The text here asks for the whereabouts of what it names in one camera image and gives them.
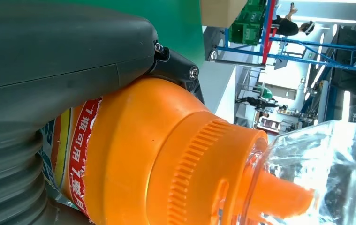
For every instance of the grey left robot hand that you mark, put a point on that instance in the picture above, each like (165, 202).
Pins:
(56, 62)

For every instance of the orange detergent bottle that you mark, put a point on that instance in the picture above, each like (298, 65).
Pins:
(149, 149)

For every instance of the brown cardboard box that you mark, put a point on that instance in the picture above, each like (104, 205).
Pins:
(221, 12)

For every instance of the green plastic crate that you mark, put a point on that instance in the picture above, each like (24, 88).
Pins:
(247, 31)

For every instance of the person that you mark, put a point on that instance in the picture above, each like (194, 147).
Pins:
(288, 28)
(257, 102)

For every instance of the blue and red metal rack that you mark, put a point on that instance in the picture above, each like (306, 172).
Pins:
(268, 31)

